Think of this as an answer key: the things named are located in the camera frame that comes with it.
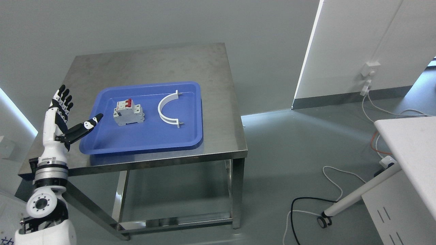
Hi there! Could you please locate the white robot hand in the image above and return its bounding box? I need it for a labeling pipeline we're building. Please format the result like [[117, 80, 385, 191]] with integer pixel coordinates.
[[38, 85, 104, 165]]

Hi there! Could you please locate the grey red circuit breaker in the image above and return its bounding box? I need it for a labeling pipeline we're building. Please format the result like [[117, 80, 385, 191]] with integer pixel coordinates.
[[113, 99, 145, 127]]

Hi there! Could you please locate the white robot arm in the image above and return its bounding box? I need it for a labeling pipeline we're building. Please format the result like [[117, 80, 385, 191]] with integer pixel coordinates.
[[14, 85, 103, 245]]

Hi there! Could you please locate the blue plastic tray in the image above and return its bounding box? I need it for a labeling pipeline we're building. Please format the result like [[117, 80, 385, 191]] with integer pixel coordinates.
[[79, 82, 203, 155]]

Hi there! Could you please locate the white curved pipe clamp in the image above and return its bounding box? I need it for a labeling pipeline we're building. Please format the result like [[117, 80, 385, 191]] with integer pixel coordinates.
[[157, 89, 184, 129]]

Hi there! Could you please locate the white partition panel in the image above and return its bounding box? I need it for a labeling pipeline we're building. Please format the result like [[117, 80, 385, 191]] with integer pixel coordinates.
[[292, 0, 436, 110]]

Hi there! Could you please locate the white table on wheels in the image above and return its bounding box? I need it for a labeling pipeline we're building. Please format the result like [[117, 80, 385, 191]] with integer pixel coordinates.
[[317, 116, 436, 245]]

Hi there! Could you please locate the black cable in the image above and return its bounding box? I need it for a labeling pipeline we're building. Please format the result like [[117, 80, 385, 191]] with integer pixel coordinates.
[[291, 197, 338, 245]]

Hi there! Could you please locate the white cable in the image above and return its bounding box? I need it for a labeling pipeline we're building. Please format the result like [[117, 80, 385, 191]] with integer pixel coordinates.
[[282, 94, 433, 245]]

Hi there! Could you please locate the white wall socket plug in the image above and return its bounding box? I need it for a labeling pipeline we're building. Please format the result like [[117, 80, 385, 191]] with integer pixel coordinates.
[[360, 61, 380, 96]]

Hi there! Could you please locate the orange cable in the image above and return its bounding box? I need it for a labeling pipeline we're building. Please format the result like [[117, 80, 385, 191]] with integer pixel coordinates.
[[371, 131, 392, 156]]

